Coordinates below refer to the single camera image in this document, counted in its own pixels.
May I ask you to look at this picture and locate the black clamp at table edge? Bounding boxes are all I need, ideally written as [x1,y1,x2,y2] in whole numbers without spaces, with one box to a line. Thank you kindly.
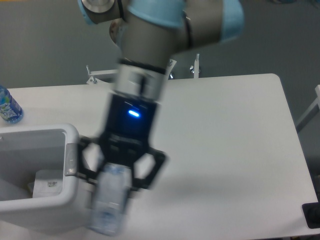
[302,202,320,229]

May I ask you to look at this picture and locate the crushed clear plastic bottle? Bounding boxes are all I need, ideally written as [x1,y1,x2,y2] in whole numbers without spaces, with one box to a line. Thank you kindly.
[88,163,129,237]

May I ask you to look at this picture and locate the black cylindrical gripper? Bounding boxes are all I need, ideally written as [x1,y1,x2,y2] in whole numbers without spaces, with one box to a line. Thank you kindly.
[76,93,167,192]

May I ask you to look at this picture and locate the white trash can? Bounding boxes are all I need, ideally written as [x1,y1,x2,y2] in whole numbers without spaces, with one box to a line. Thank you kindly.
[0,123,91,231]

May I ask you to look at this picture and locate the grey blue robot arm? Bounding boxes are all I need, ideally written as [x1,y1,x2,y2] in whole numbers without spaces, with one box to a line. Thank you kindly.
[77,0,245,191]

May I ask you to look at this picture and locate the blue labelled water bottle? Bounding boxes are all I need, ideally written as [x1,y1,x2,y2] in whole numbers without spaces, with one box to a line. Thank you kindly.
[0,85,24,124]

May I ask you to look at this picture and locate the white frame at right edge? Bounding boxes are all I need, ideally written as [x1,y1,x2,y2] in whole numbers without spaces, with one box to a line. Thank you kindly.
[295,84,320,133]

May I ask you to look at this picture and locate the clear plastic wrapper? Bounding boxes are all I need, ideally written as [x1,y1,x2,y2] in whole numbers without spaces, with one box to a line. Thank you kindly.
[32,169,63,198]

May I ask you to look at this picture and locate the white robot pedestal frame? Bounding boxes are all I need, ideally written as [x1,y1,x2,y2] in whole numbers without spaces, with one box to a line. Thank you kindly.
[86,53,201,85]

